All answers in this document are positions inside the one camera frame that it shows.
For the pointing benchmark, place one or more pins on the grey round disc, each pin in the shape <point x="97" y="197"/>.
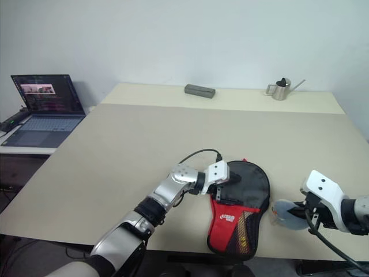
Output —
<point x="284" y="215"/>

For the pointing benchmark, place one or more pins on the black red paddle case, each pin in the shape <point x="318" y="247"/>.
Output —
<point x="227" y="228"/>

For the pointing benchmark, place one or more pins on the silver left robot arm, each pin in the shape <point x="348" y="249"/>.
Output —
<point x="170" y="187"/>

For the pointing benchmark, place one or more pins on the grey oblong pouch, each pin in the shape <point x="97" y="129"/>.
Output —
<point x="200" y="91"/>

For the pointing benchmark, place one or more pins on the black box with green light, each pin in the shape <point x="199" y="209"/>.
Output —
<point x="14" y="119"/>

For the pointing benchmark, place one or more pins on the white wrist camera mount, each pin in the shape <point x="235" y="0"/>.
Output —
<point x="216" y="171"/>
<point x="320" y="184"/>

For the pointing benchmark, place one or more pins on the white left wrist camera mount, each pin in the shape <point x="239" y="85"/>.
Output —
<point x="216" y="171"/>

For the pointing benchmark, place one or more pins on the silver metal watering can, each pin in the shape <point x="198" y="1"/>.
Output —
<point x="279" y="91"/>

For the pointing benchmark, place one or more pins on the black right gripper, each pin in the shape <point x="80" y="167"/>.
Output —
<point x="314" y="206"/>

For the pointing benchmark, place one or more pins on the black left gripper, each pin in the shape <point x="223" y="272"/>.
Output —
<point x="217" y="192"/>

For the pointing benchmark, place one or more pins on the open blue-grey laptop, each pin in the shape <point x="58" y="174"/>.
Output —
<point x="43" y="127"/>

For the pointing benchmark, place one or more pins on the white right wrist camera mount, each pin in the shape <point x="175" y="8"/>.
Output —
<point x="320" y="184"/>

